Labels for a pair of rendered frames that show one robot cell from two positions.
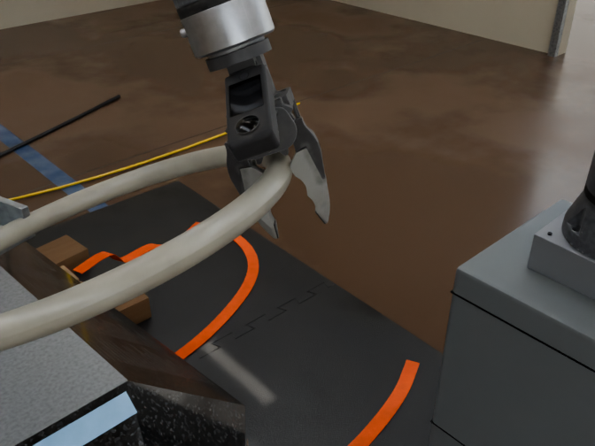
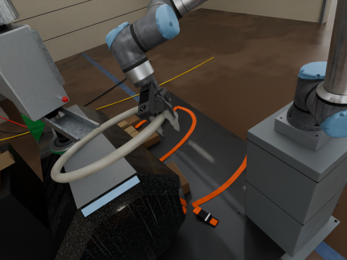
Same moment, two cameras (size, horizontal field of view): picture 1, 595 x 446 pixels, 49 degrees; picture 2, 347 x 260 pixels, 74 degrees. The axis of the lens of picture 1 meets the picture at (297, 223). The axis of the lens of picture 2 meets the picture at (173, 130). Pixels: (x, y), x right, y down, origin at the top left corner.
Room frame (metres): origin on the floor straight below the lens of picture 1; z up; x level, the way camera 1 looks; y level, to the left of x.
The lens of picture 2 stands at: (0.02, -0.20, 1.69)
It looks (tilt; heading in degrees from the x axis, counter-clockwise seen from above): 39 degrees down; 17
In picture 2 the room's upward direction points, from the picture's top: 13 degrees counter-clockwise
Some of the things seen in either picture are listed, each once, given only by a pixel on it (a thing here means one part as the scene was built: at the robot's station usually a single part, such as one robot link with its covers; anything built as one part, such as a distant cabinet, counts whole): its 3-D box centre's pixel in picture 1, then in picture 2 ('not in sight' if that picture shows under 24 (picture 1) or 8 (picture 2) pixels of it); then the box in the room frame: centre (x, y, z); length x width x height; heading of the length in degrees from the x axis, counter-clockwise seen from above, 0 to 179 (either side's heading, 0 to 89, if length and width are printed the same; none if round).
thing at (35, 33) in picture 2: not in sight; (46, 58); (1.04, 0.68, 1.35); 0.08 x 0.03 x 0.28; 59
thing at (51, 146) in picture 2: not in sight; (66, 139); (0.98, 0.80, 0.86); 0.21 x 0.21 x 0.01
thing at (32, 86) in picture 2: not in sight; (19, 72); (1.02, 0.87, 1.30); 0.36 x 0.22 x 0.45; 59
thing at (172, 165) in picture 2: not in sight; (175, 178); (1.28, 0.27, 0.07); 0.30 x 0.12 x 0.12; 35
